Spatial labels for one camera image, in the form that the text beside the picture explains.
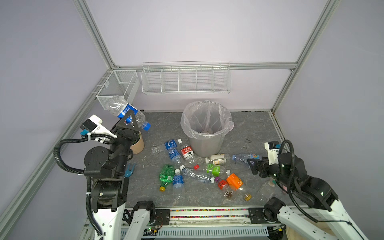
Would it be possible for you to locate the large clear bottle colourful label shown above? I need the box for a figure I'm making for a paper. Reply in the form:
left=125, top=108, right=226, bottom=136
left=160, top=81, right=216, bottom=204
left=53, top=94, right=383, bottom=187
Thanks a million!
left=232, top=153, right=260, bottom=166

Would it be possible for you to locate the teal plastic garden fork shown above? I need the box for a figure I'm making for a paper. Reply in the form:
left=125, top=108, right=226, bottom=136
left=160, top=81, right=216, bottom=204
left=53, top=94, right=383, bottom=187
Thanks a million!
left=125, top=164, right=137, bottom=178

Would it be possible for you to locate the red label clear bottle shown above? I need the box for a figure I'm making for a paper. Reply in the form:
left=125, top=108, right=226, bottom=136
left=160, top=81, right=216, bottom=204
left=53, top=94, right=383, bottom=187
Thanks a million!
left=181, top=145, right=200, bottom=170

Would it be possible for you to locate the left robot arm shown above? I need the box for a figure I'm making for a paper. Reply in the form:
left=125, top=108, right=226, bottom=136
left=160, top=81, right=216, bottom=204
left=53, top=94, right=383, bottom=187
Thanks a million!
left=53, top=110, right=140, bottom=240

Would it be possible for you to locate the grey mesh waste bin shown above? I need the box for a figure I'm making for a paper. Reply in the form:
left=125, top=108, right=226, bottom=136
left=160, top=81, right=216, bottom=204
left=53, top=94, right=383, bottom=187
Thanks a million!
left=183, top=101, right=232, bottom=158

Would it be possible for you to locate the white wire wall shelf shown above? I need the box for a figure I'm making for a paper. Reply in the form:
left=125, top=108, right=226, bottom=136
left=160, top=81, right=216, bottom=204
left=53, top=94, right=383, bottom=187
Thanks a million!
left=141, top=61, right=232, bottom=94

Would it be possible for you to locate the clear plastic bin liner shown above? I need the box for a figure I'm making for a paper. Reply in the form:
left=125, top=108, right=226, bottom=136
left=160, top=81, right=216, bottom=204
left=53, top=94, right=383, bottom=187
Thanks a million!
left=181, top=100, right=235, bottom=140

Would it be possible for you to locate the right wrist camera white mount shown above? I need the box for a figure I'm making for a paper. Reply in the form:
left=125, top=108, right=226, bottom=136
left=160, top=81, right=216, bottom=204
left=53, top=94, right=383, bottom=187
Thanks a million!
left=265, top=141, right=281, bottom=165

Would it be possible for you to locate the beige pot with green plant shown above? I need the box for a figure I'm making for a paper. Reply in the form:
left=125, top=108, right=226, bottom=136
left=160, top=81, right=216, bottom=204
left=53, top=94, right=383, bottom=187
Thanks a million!
left=131, top=132, right=145, bottom=155

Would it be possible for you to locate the clear bottle green cap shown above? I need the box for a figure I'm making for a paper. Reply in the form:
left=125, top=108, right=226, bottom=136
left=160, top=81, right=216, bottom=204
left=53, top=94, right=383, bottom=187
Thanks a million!
left=257, top=180, right=276, bottom=203

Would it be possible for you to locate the red cap small bottle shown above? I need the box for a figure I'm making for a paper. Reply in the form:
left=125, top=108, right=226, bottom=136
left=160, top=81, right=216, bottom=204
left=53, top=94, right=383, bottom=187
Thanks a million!
left=217, top=180, right=229, bottom=191

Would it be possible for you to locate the green label clear bottle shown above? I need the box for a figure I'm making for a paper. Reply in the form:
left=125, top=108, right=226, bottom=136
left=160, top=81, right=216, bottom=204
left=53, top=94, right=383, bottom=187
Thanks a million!
left=203, top=164, right=232, bottom=177

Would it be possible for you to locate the blue label bottle near bin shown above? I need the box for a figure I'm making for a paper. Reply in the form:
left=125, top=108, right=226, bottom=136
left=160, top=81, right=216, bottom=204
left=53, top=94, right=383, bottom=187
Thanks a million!
left=165, top=140, right=182, bottom=167

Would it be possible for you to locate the clear bottle white cap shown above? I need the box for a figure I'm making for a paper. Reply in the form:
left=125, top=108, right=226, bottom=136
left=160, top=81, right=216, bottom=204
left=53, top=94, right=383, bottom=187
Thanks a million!
left=180, top=165, right=215, bottom=184

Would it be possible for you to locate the brown bottom clear bottle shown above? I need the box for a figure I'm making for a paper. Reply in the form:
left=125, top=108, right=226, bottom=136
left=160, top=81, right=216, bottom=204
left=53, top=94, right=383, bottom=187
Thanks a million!
left=222, top=186, right=237, bottom=200

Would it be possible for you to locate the pepsi label bottle blue cap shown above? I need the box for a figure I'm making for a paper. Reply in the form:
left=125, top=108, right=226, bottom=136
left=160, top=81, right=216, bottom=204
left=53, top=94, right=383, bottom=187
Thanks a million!
left=106, top=95, right=151, bottom=131

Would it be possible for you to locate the white mesh box basket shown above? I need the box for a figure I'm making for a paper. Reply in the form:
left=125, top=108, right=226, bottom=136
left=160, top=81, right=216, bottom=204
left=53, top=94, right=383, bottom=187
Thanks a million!
left=96, top=70, right=140, bottom=110

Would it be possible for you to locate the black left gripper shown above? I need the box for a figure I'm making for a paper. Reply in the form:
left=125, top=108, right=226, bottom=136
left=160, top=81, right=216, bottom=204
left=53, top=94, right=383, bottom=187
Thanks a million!
left=109, top=111, right=139, bottom=176

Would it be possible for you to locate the white yellow label clear bottle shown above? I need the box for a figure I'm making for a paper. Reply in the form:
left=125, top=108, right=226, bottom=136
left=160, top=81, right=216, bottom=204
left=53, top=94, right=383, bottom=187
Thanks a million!
left=205, top=154, right=232, bottom=165

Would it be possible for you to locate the crushed green bottle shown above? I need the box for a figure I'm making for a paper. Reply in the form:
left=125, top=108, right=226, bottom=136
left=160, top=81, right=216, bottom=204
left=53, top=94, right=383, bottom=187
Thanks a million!
left=159, top=165, right=175, bottom=192

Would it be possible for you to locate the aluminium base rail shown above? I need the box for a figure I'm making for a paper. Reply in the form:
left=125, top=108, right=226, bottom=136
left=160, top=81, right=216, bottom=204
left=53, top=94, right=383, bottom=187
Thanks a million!
left=80, top=204, right=345, bottom=240

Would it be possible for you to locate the blue label bottle white cap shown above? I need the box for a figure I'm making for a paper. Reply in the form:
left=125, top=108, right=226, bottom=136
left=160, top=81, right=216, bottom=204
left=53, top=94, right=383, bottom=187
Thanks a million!
left=173, top=169, right=185, bottom=199

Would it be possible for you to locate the orange label bottle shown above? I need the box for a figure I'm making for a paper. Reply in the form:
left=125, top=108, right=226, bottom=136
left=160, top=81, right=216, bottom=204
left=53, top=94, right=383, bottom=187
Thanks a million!
left=227, top=173, right=252, bottom=201

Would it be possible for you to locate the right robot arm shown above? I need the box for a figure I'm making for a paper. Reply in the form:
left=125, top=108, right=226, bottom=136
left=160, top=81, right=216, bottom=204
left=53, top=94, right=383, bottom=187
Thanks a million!
left=247, top=140, right=367, bottom=240

